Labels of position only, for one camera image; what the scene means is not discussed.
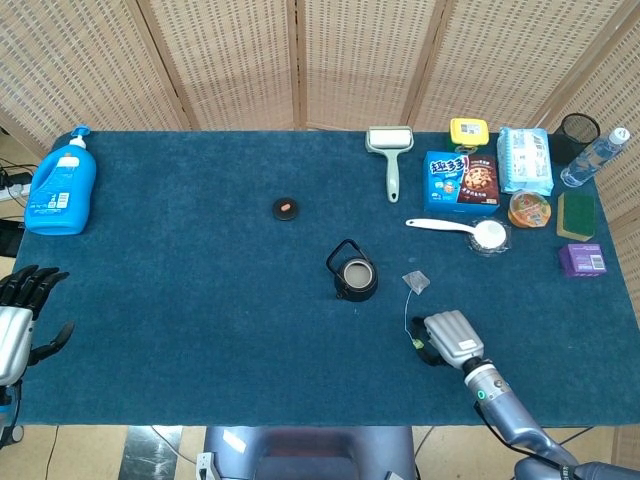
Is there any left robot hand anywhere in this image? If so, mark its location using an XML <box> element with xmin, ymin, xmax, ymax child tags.
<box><xmin>0</xmin><ymin>264</ymin><xmax>76</xmax><ymax>387</ymax></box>

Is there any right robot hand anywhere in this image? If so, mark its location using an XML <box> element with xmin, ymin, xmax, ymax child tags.
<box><xmin>407</xmin><ymin>309</ymin><xmax>486</xmax><ymax>371</ymax></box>

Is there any pyramid tea bag with string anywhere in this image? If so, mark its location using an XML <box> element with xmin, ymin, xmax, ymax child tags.
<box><xmin>402</xmin><ymin>269</ymin><xmax>431</xmax><ymax>349</ymax></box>

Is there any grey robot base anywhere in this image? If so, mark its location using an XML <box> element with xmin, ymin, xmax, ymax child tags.
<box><xmin>197</xmin><ymin>425</ymin><xmax>419</xmax><ymax>480</ymax></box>

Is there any black kettle pot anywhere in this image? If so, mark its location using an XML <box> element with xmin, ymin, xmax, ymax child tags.
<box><xmin>325</xmin><ymin>238</ymin><xmax>380</xmax><ymax>303</ymax></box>

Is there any small black lid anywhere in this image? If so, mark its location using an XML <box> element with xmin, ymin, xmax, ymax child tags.
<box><xmin>271</xmin><ymin>197</ymin><xmax>301</xmax><ymax>222</ymax></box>

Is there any blue detergent pump bottle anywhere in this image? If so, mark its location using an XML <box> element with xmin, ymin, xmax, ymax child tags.
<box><xmin>23</xmin><ymin>124</ymin><xmax>98</xmax><ymax>236</ymax></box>

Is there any orange jelly cup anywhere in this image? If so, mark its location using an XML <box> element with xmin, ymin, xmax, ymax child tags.
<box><xmin>507</xmin><ymin>189</ymin><xmax>553</xmax><ymax>230</ymax></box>

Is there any small purple box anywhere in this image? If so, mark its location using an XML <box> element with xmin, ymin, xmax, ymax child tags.
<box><xmin>557</xmin><ymin>243</ymin><xmax>608</xmax><ymax>279</ymax></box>

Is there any blue cookie box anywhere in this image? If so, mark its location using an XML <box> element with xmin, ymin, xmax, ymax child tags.
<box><xmin>423</xmin><ymin>151</ymin><xmax>501</xmax><ymax>217</ymax></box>

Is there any green and yellow sponge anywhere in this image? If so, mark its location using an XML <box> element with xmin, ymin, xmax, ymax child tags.
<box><xmin>556</xmin><ymin>191</ymin><xmax>598</xmax><ymax>243</ymax></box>

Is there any pale green lint roller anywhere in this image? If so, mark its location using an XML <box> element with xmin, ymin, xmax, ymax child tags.
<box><xmin>364</xmin><ymin>125</ymin><xmax>415</xmax><ymax>204</ymax></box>

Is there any blue table cloth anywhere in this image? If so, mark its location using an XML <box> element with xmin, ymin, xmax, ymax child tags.
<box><xmin>0</xmin><ymin>130</ymin><xmax>640</xmax><ymax>429</ymax></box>

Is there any light blue wet wipes pack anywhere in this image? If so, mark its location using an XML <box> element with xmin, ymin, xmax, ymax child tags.
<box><xmin>496</xmin><ymin>126</ymin><xmax>555</xmax><ymax>197</ymax></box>

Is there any yellow lid green container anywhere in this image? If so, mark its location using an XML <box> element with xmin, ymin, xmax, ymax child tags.
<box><xmin>448</xmin><ymin>117</ymin><xmax>490</xmax><ymax>154</ymax></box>

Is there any clear plastic water bottle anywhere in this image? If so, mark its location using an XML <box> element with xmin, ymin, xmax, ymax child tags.
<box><xmin>559</xmin><ymin>127</ymin><xmax>631</xmax><ymax>189</ymax></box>

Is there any black mesh pen cup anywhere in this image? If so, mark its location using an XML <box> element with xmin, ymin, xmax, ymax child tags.
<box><xmin>549</xmin><ymin>112</ymin><xmax>601</xmax><ymax>166</ymax></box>

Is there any woven bamboo folding screen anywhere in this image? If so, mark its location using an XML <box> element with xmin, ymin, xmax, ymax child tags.
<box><xmin>0</xmin><ymin>0</ymin><xmax>640</xmax><ymax>471</ymax></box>

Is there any white handled steel wool scrubber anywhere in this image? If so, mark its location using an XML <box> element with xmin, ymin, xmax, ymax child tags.
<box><xmin>404</xmin><ymin>217</ymin><xmax>512</xmax><ymax>259</ymax></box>

